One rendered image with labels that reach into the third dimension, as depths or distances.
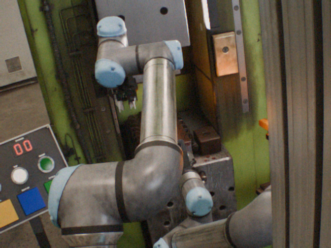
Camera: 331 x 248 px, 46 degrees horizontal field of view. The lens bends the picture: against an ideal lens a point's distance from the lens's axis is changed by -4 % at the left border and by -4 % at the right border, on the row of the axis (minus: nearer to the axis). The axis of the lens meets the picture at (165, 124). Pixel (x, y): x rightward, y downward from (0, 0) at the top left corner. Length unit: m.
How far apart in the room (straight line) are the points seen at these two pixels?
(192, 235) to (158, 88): 0.42
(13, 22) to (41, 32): 5.07
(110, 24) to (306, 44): 0.91
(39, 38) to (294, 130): 1.40
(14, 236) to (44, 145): 1.73
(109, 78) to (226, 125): 0.87
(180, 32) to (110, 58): 0.49
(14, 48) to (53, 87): 5.09
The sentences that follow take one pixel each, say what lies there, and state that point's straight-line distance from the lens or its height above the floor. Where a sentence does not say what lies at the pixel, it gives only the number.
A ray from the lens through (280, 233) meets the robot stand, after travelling 0.31.
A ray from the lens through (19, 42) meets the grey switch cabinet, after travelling 6.67.
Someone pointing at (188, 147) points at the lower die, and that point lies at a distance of 1.60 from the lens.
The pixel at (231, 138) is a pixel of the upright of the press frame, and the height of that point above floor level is 0.89.
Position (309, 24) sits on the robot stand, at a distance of 0.19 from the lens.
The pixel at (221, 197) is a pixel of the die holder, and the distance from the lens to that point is 1.69.
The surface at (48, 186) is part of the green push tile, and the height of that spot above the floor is 1.03.
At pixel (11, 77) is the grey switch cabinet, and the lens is 6.77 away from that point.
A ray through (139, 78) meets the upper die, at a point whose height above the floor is 1.28.
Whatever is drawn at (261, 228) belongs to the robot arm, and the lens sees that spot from 0.91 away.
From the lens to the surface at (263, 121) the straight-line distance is 1.59.
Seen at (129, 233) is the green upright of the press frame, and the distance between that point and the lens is 1.96.
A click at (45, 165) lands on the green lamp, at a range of 1.45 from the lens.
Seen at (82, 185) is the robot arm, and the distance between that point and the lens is 0.74.
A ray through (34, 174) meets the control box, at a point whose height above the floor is 1.07.
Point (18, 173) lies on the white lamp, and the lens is 1.44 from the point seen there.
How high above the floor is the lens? 1.72
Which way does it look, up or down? 24 degrees down
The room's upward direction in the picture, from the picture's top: 10 degrees counter-clockwise
